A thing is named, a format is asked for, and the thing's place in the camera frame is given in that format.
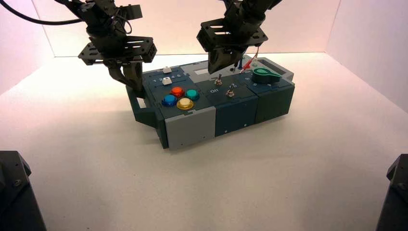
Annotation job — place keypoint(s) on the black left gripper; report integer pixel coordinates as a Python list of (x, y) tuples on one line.
[(121, 49)]

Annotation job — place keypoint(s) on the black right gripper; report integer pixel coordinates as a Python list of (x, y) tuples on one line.
[(232, 33)]

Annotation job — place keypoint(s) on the metal toggle switch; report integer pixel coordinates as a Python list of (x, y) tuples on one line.
[(229, 92), (218, 80)]

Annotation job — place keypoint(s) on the dark blue grey control box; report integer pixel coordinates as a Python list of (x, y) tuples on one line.
[(191, 127)]

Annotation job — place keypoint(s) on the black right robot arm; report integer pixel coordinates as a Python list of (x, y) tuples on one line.
[(251, 6)]

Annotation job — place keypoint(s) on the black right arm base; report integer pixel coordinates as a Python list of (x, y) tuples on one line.
[(395, 201)]

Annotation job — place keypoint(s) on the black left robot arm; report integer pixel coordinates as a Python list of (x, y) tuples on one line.
[(102, 12)]

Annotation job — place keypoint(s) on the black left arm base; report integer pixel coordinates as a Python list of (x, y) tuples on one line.
[(16, 197)]

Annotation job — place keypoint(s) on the white rectangular display window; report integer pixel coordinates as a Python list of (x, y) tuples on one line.
[(200, 72)]

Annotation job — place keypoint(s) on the white slider knob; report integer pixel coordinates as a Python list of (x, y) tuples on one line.
[(166, 70), (165, 81)]

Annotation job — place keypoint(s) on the green rotary knob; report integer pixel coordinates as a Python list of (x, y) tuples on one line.
[(264, 76)]

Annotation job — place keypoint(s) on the blue round push button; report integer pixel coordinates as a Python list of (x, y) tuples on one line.
[(169, 100)]

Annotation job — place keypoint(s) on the orange round push button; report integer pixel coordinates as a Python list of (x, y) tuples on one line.
[(177, 91)]

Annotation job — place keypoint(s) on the teal round push button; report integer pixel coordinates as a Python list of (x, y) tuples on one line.
[(192, 94)]

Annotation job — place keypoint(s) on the yellow round push button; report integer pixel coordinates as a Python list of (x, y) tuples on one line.
[(185, 103)]

